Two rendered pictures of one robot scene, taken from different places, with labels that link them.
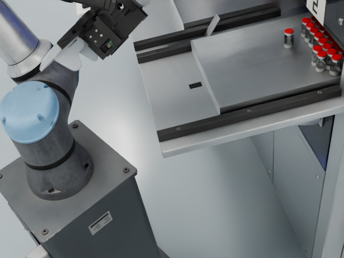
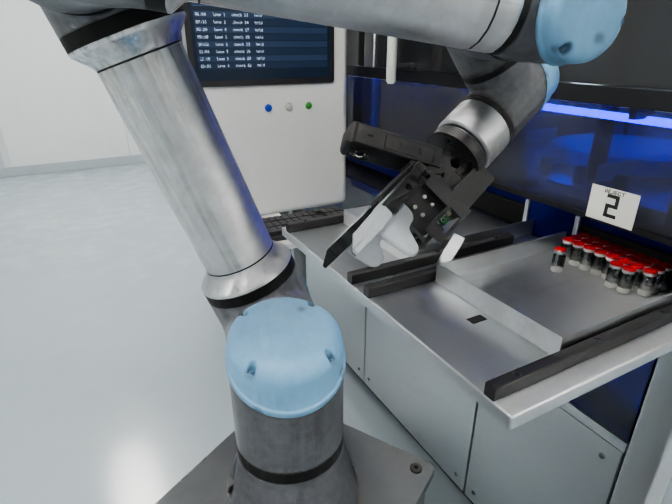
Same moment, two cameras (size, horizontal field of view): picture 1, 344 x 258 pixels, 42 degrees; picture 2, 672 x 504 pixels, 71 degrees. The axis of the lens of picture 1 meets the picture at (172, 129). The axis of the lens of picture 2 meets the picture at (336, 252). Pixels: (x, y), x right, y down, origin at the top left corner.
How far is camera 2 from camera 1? 0.58 m
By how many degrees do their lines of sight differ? 29
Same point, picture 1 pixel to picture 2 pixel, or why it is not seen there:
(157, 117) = (458, 365)
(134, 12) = (479, 172)
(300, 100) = (650, 323)
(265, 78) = (565, 304)
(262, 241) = not seen: outside the picture
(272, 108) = (623, 336)
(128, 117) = (225, 423)
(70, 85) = not seen: hidden behind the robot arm
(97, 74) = (167, 369)
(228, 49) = (483, 277)
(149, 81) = (402, 319)
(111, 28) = (450, 193)
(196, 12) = not seen: hidden behind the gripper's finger
